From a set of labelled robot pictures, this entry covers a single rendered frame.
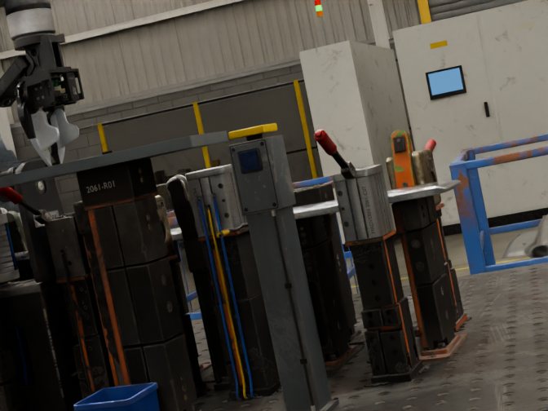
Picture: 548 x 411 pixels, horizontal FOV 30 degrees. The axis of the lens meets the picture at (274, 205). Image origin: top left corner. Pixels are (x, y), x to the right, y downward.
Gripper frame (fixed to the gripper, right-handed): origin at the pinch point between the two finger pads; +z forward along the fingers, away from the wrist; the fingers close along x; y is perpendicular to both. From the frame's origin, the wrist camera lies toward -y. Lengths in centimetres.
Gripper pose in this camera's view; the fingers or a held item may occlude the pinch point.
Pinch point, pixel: (50, 158)
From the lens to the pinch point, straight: 177.1
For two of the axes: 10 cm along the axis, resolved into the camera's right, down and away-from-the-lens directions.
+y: 8.2, -1.4, -5.5
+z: 2.0, 9.8, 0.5
